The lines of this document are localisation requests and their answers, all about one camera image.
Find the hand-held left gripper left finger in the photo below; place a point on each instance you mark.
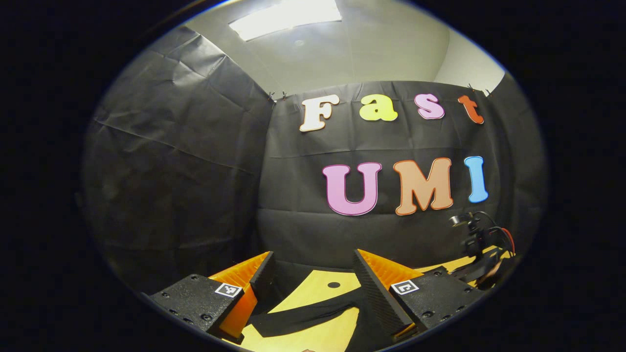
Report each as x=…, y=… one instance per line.
x=264, y=276

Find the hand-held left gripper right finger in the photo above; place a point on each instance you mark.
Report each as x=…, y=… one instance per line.
x=376, y=293

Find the black backdrop cloth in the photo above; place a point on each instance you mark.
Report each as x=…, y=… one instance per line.
x=195, y=171

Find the ceiling light panel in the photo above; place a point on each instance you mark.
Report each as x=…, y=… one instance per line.
x=286, y=17

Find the black knit garment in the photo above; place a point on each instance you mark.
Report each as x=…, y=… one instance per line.
x=303, y=318

